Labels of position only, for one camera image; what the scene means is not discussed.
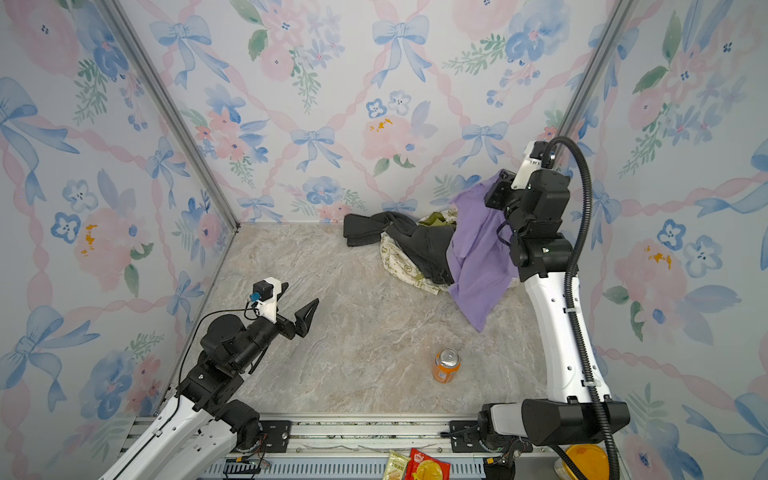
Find red snack packet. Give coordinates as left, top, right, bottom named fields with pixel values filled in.
left=404, top=448, right=451, bottom=480

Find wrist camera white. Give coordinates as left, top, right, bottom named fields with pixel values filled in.
left=249, top=277, right=282, bottom=324
left=511, top=140, right=553, bottom=190

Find black corrugated cable hose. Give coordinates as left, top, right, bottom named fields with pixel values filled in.
left=539, top=136, right=623, bottom=480

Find olive green cloth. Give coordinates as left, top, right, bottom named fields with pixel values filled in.
left=418, top=208, right=458, bottom=227

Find black jeans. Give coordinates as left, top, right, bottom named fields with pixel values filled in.
left=343, top=211, right=456, bottom=285

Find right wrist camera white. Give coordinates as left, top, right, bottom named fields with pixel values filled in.
left=511, top=140, right=553, bottom=190

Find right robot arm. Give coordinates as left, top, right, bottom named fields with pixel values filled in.
left=478, top=170, right=630, bottom=456

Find purple cloth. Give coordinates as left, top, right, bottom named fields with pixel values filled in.
left=446, top=178, right=519, bottom=332

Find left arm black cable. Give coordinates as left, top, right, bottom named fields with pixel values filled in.
left=110, top=307, right=259, bottom=480

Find yellow lidded container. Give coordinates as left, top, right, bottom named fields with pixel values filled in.
left=553, top=444, right=609, bottom=480

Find green snack packet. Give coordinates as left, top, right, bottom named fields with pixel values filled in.
left=382, top=450, right=410, bottom=480

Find left corner aluminium post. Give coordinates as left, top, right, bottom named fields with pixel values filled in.
left=95, top=0, right=240, bottom=232

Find cream green-printed cloth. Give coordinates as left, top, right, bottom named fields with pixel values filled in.
left=379, top=232, right=450, bottom=295

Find corner aluminium post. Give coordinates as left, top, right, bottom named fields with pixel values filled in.
left=558, top=0, right=636, bottom=158
left=95, top=0, right=240, bottom=232

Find right corner aluminium post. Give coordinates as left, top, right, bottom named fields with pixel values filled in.
left=558, top=0, right=636, bottom=158

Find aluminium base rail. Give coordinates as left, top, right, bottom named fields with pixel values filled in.
left=119, top=413, right=625, bottom=480

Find orange soda can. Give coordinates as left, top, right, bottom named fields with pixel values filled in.
left=432, top=348, right=461, bottom=383

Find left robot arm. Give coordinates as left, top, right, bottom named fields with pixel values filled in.
left=103, top=277, right=320, bottom=479

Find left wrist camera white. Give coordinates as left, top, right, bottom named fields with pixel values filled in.
left=249, top=277, right=282, bottom=324

